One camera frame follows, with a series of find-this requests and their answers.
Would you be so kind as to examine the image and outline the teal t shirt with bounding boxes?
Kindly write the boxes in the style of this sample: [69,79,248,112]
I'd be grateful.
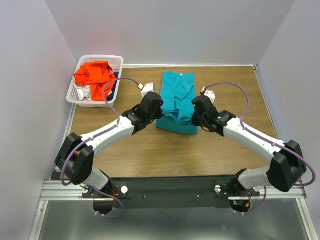
[155,71,198,135]

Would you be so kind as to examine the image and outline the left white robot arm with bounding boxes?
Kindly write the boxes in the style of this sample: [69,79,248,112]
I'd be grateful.
[54,91,164,194]

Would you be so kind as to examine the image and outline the dark blue t shirt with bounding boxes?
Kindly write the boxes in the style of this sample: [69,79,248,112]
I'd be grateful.
[107,81,120,102]

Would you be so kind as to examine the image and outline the white plastic basket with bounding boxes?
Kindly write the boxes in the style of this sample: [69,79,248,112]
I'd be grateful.
[66,54,124,108]

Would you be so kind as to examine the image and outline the white t shirt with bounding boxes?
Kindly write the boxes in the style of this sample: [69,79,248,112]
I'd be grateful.
[74,84,92,102]

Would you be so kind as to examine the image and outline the aluminium rail frame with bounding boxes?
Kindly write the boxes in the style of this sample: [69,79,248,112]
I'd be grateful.
[29,180,318,240]

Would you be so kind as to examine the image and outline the orange t shirt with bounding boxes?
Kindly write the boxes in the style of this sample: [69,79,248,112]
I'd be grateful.
[73,61,117,102]

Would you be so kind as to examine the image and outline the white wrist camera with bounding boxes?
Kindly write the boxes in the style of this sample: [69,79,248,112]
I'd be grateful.
[200,87,216,104]
[137,82,156,98]

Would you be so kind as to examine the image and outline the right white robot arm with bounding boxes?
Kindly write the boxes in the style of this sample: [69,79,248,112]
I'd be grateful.
[192,95,307,193]

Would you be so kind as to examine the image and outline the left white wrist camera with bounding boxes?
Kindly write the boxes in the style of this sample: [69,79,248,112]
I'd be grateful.
[137,82,156,98]

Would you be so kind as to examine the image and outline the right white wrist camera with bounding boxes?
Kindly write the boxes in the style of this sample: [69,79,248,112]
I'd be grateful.
[200,87,216,104]

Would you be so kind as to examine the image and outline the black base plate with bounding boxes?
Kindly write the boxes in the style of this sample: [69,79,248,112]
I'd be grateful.
[82,175,261,210]

